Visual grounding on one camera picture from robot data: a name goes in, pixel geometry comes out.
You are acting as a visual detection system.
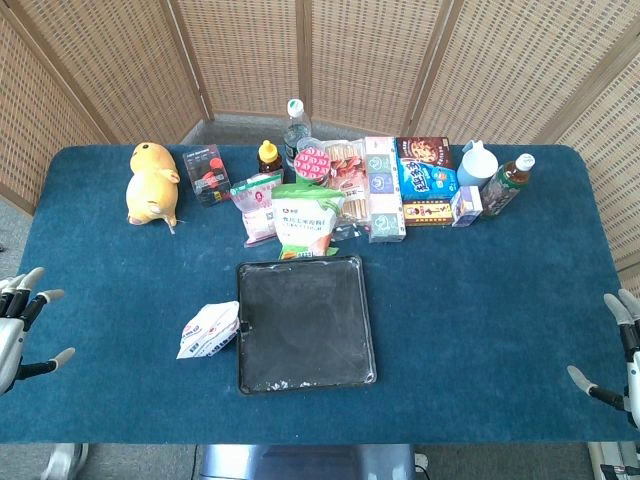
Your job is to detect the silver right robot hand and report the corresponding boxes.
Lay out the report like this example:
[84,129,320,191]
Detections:
[566,288,640,429]

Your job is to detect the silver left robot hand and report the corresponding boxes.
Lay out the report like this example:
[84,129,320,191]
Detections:
[0,266,77,397]

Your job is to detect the white snack packet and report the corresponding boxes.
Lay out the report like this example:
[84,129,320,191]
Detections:
[175,300,242,361]

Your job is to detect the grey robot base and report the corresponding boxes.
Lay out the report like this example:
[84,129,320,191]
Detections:
[196,443,419,480]

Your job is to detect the pink white snack bag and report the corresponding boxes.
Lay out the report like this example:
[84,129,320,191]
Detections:
[229,171,284,249]

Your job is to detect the black baking tray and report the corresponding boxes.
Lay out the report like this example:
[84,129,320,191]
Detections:
[235,254,378,397]

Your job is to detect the clear bag of noodles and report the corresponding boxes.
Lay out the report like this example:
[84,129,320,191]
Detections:
[319,139,372,242]

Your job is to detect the white table leg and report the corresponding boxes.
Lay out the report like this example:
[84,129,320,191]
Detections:
[586,441,640,480]
[41,442,90,480]

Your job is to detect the blue carpet table cover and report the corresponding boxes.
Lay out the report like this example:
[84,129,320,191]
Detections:
[0,143,640,446]

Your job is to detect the yellow plush toy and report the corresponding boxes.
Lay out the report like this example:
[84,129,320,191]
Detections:
[124,141,182,236]

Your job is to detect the green tea bottle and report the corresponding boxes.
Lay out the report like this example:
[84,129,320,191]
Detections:
[480,152,538,219]

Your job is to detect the small purple drink carton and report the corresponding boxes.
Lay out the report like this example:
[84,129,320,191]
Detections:
[449,185,485,229]

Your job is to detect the black box with red print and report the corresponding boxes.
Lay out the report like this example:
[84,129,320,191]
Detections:
[181,143,234,209]

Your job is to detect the light blue mug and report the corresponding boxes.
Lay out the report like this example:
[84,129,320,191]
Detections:
[455,139,500,191]

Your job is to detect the yellow and red flat box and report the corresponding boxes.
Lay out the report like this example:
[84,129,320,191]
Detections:
[401,198,457,228]

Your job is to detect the blue cookie box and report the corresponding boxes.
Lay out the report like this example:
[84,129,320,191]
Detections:
[394,135,461,202]

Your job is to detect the pastel tissue multipack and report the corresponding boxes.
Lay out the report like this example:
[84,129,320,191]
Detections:
[363,135,407,245]

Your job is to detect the honey bottle with yellow cap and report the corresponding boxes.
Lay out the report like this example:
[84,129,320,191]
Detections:
[256,139,285,184]

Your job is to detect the green white corn starch bag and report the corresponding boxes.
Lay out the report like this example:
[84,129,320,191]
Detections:
[270,180,347,262]

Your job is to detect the green cup with red lid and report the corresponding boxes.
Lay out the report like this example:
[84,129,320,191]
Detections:
[293,137,333,188]

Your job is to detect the clear water bottle white cap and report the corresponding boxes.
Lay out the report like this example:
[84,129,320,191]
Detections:
[283,98,313,169]

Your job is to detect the wicker folding screen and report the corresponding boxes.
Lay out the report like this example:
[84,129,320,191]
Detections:
[0,0,640,281]

